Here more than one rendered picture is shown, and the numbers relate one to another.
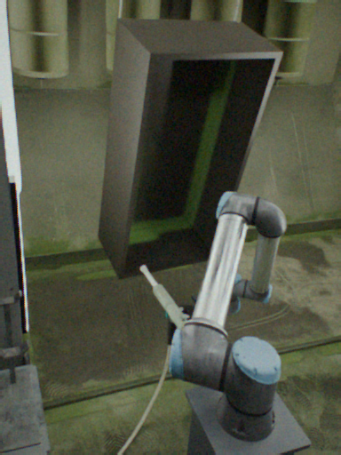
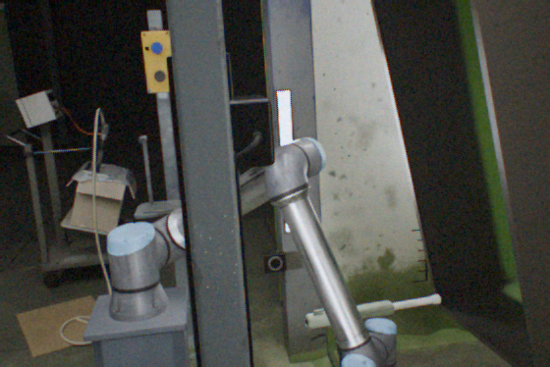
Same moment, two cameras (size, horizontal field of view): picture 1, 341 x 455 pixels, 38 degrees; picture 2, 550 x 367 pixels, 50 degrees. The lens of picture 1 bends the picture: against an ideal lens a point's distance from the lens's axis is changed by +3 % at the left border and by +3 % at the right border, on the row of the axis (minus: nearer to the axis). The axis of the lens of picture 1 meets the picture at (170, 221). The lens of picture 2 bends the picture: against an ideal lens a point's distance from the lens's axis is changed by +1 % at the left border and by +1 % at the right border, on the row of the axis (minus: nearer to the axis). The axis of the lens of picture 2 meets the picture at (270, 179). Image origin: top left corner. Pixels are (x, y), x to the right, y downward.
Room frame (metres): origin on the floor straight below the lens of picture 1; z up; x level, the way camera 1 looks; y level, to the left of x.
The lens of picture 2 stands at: (2.07, -1.90, 1.43)
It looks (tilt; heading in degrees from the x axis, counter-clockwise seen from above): 12 degrees down; 106
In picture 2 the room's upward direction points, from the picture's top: 4 degrees counter-clockwise
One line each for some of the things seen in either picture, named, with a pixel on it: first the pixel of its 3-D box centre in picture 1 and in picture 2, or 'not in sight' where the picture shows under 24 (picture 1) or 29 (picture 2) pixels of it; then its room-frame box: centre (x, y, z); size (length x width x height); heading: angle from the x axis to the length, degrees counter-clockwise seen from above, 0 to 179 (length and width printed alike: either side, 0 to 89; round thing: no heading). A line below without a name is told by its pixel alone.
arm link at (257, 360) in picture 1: (250, 372); (135, 253); (1.13, -0.29, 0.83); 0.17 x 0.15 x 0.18; 76
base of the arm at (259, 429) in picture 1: (247, 404); (137, 294); (1.13, -0.30, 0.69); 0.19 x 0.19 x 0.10
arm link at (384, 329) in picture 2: (232, 286); (379, 342); (1.91, -0.33, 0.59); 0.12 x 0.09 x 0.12; 76
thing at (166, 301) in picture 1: (161, 307); (375, 331); (1.86, 0.01, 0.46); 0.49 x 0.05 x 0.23; 28
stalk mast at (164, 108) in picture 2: not in sight; (173, 191); (0.88, 0.55, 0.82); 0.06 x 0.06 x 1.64; 23
